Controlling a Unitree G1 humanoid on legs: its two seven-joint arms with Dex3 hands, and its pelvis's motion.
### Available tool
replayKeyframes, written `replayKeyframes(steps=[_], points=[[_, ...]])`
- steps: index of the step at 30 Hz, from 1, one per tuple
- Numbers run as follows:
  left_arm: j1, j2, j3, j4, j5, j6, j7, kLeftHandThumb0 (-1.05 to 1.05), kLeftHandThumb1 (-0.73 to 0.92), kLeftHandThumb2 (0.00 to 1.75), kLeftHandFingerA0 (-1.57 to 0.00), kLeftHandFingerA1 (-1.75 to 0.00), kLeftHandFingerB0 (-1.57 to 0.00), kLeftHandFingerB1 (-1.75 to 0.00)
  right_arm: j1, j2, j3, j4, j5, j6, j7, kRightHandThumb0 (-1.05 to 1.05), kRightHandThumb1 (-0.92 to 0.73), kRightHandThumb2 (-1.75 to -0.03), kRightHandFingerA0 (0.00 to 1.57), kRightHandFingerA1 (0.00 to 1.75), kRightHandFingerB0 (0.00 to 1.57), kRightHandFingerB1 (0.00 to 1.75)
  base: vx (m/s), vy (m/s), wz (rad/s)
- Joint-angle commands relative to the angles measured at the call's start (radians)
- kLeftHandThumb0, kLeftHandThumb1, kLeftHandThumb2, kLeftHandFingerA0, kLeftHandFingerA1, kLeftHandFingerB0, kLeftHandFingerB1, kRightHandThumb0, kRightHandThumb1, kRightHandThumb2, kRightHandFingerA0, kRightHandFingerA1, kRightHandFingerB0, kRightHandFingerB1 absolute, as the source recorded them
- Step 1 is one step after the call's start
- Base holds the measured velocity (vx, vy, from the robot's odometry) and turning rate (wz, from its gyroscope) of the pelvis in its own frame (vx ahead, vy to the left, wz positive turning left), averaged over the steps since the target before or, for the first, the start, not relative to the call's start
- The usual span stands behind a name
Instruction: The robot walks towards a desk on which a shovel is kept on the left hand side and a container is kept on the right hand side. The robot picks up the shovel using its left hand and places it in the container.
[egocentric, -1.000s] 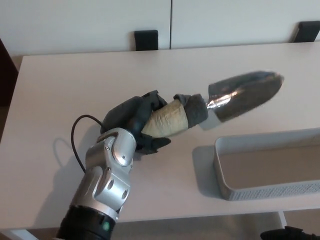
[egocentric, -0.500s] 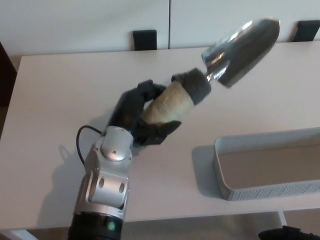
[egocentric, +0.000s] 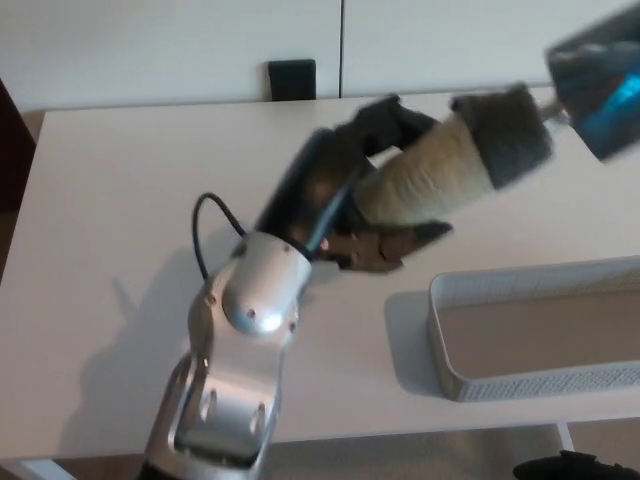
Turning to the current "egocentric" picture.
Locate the white desk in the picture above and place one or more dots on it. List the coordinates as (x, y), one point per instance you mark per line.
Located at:
(100, 200)

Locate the dark brown furniture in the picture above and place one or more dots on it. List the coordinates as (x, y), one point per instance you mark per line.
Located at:
(12, 160)

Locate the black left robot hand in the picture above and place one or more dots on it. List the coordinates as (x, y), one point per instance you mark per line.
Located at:
(310, 180)

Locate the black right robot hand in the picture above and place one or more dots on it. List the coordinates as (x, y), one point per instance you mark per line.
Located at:
(575, 467)

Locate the white cabinet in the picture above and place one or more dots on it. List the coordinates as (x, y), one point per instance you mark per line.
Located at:
(150, 50)

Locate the grey perforated plastic container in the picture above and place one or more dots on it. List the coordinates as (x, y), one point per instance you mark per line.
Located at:
(525, 387)

